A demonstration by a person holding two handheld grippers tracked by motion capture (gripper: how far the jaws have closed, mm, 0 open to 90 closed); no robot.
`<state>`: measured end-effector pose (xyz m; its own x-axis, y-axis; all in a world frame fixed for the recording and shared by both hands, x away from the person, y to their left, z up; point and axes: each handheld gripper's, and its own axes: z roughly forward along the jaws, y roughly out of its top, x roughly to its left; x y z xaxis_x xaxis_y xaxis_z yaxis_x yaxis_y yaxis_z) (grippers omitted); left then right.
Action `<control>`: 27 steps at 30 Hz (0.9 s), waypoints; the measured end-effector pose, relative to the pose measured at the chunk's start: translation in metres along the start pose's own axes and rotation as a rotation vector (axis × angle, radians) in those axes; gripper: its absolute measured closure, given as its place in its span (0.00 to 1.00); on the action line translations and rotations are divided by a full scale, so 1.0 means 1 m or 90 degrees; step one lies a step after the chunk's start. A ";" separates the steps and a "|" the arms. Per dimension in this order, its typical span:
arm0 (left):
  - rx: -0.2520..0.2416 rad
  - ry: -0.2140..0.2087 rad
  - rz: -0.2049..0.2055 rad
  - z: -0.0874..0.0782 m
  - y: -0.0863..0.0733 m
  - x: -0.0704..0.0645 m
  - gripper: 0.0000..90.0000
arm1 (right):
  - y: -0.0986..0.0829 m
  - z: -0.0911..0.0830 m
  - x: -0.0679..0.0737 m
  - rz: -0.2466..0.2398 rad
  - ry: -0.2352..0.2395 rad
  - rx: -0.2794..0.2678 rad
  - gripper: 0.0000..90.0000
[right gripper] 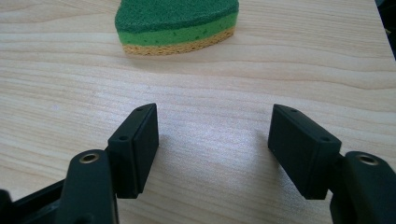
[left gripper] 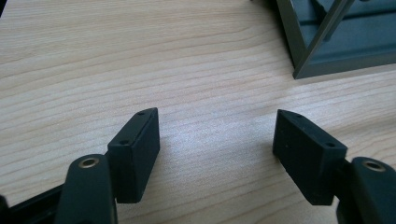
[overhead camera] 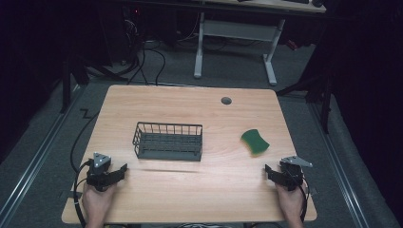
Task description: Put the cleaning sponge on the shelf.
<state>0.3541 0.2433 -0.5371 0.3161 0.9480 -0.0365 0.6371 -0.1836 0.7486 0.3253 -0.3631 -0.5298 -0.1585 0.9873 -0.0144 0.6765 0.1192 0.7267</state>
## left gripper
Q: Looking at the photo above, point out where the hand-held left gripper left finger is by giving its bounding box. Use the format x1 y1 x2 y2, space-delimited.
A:
54 106 161 224

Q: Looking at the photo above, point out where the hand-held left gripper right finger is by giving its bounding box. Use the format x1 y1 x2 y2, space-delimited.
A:
272 108 396 224

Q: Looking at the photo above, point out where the grey metal frame rack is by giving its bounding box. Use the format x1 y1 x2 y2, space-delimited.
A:
251 0 396 80

